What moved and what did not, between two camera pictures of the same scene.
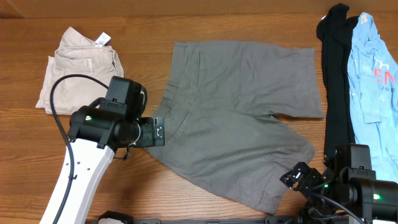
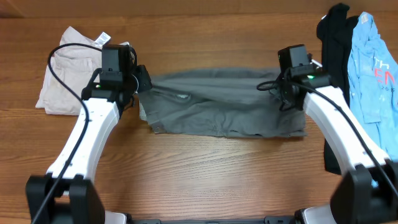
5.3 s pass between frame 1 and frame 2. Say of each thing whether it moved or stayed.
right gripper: moved
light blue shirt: stayed
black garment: stayed
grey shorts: moved
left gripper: moved
